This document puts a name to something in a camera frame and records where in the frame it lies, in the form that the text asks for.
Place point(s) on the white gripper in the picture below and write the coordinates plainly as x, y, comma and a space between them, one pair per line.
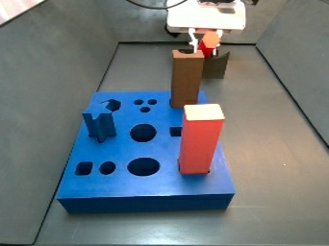
194, 16

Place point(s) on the red hexagon prism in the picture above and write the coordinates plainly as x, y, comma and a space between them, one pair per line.
206, 44

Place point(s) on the black curved holder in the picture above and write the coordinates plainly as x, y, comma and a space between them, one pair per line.
207, 68

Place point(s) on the brown notched peg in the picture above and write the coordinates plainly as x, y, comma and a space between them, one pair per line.
184, 85

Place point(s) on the red square peg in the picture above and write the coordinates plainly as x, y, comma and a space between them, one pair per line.
202, 122

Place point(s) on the blue star peg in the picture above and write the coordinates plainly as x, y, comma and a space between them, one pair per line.
99, 123

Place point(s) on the blue shape sorter block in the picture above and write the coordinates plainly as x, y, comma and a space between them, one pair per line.
128, 173

